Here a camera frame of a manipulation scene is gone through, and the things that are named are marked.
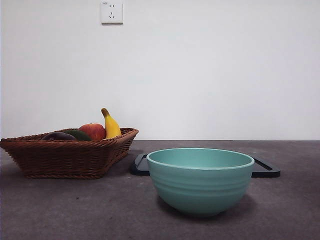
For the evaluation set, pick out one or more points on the teal ceramic bowl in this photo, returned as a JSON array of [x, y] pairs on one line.
[[200, 187]]

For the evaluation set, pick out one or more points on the yellow banana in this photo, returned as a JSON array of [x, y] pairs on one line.
[[112, 127]]

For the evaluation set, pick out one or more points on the red apple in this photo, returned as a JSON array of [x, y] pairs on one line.
[[94, 131]]

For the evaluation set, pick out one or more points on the green mango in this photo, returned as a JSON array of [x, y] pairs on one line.
[[83, 136]]

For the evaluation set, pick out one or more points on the brown wicker basket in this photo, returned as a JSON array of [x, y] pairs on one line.
[[62, 160]]

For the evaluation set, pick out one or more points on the black rectangular tray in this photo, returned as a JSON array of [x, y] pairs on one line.
[[265, 170]]

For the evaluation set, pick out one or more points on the white wall socket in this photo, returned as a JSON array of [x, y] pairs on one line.
[[112, 12]]

